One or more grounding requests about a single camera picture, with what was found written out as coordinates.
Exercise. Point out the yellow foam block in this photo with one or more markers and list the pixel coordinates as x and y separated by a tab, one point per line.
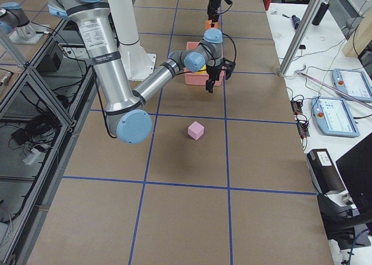
202	70

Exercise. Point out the black box white label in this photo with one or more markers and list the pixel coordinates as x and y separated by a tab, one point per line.
323	172

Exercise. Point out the aluminium frame post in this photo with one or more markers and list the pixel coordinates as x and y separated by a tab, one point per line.
306	21

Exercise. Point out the blue teach pendant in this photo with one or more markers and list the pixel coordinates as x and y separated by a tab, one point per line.
333	117
352	82

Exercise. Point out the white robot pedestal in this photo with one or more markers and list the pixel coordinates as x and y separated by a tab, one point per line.
137	63

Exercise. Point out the orange foam block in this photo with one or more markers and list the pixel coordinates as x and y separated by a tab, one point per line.
211	24

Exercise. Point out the near blue teach pendant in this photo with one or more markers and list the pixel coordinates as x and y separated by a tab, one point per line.
333	117

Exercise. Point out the black water bottle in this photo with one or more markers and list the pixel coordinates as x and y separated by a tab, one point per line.
321	12

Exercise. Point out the pink foam block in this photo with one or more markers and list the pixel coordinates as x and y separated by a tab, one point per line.
195	130

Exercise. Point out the pink plastic bin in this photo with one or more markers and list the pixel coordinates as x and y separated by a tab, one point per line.
198	79

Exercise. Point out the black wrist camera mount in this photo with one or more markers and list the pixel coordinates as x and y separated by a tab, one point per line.
228	67

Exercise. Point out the black monitor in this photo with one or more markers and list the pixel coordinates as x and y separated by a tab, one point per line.
355	170

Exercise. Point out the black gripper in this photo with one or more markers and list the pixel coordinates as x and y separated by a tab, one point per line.
214	1
212	70

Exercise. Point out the far blue teach pendant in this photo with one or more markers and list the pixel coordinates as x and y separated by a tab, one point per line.
352	82

